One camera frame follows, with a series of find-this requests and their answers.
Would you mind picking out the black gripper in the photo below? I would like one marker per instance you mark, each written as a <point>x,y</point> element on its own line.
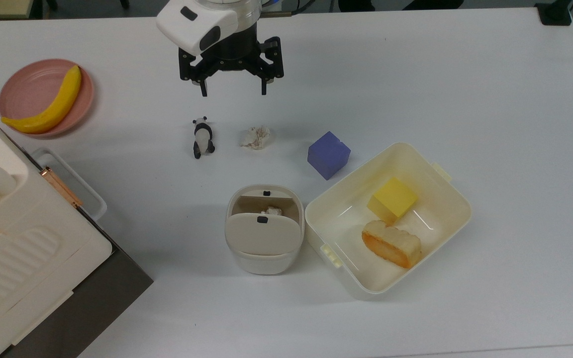
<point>232,52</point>

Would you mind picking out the white paper ball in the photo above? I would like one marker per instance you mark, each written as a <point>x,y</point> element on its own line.
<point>255,137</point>

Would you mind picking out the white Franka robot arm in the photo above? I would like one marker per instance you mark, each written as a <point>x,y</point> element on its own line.
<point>202,22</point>

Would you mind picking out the cream swing-lid trash can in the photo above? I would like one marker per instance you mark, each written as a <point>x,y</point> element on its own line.
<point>264,238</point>

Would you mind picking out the panda figurine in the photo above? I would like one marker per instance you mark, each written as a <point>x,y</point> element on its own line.
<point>202,136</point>

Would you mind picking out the purple cube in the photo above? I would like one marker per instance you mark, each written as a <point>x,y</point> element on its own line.
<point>329,155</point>

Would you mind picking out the crumpled paper scrap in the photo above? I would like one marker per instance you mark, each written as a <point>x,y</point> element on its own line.
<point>273,211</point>

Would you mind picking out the yellow banana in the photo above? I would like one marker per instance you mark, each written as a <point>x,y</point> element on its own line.
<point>52,109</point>

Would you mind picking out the cream plastic open bin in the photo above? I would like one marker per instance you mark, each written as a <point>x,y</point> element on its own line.
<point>346,233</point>

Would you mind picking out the yellow foam cube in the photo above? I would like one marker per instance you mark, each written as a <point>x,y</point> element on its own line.
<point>393,199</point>

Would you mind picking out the orange strip latch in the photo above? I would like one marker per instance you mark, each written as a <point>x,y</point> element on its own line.
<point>61,186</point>

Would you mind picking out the pink plate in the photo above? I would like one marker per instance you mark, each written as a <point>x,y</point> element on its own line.
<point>28,92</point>

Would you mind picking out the toast slice with orange crust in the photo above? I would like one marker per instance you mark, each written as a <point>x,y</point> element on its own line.
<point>391,243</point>

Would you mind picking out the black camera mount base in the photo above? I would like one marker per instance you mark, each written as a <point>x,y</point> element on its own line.
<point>554,12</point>

